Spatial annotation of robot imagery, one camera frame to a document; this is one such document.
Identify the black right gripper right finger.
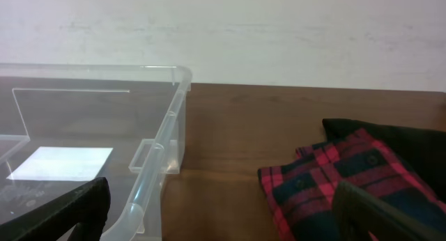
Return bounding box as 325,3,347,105
332,181,445,241

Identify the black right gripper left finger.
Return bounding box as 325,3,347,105
1,177,111,241

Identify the red plaid flannel shirt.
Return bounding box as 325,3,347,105
257,129,445,241

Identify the clear plastic storage container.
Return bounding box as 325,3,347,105
1,63,192,240

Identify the large black garment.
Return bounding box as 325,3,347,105
322,118,445,201

